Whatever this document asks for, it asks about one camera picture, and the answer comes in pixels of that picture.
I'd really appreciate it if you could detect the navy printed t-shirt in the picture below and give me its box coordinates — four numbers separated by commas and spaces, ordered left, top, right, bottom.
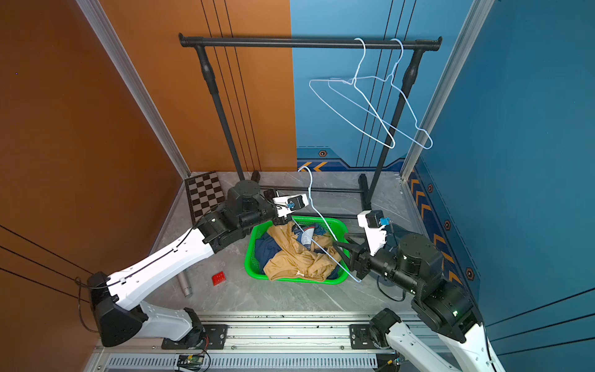
253, 222, 343, 281

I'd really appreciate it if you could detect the tan yellow t-shirt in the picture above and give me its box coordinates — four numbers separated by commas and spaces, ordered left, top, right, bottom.
262, 220, 343, 283

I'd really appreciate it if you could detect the white wire hanger tan shirt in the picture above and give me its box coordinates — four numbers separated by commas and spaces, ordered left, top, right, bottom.
297, 165, 363, 284

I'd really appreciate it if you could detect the white wire hanger navy shirt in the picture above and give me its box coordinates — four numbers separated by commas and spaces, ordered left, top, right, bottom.
308, 36, 398, 150

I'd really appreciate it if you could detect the light blue wire hanger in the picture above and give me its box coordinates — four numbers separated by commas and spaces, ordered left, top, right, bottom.
327, 38, 434, 150

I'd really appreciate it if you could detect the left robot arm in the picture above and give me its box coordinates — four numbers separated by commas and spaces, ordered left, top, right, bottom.
88, 180, 309, 350

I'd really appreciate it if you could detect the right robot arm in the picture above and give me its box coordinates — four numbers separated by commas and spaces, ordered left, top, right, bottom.
333, 231, 504, 371

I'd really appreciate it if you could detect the checkered chess board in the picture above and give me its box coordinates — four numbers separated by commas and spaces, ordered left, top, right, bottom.
184, 171, 226, 224

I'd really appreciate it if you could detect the red toy block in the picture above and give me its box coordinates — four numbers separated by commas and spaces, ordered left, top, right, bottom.
212, 271, 226, 286

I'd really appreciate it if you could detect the silver metal cylinder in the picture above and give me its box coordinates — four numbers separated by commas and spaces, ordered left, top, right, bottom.
177, 271, 194, 298

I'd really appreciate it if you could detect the green circuit board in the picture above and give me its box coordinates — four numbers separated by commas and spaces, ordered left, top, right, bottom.
176, 353, 206, 371

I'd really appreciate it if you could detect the black clothes rack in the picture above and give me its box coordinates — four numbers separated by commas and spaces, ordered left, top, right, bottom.
178, 34, 443, 209

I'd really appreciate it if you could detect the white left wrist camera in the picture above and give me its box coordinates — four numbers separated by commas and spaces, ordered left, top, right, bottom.
273, 194, 309, 218

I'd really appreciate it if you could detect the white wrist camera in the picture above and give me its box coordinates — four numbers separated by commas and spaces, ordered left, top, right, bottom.
357, 210, 390, 256
273, 194, 309, 218

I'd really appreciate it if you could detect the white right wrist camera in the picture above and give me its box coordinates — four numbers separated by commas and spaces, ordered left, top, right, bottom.
357, 210, 390, 256

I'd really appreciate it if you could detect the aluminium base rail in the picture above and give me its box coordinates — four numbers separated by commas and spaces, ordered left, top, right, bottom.
83, 310, 489, 372

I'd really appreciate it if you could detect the aluminium corner post right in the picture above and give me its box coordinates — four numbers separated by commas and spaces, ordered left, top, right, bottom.
399, 1, 494, 184

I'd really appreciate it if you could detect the aluminium corner post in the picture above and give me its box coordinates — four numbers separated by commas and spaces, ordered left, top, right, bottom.
76, 0, 192, 178
399, 1, 494, 184

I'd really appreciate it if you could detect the aluminium corner post left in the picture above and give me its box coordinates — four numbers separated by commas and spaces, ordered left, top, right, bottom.
76, 0, 192, 178

